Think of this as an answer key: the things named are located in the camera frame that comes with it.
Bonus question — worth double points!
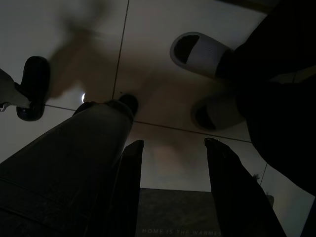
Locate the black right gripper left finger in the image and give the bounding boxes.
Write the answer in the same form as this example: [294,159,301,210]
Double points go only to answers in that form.
[111,140,145,237]

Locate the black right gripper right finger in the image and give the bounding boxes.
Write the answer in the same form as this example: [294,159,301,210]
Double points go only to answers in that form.
[203,137,288,237]

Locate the dark printed doormat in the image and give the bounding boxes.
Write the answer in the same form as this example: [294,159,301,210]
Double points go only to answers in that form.
[134,187,224,237]

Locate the person leg in grey trousers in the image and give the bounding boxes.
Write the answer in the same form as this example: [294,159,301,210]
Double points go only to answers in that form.
[0,100,136,237]
[0,68,32,113]

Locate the black shoe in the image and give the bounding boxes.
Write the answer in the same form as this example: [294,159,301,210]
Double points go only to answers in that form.
[118,93,139,118]
[16,56,51,121]

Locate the white open-toe slipper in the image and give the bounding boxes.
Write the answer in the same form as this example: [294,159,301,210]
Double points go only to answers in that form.
[169,31,235,80]
[192,95,247,131]

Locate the person leg in black trousers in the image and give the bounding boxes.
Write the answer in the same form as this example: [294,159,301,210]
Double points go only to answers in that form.
[216,0,316,173]

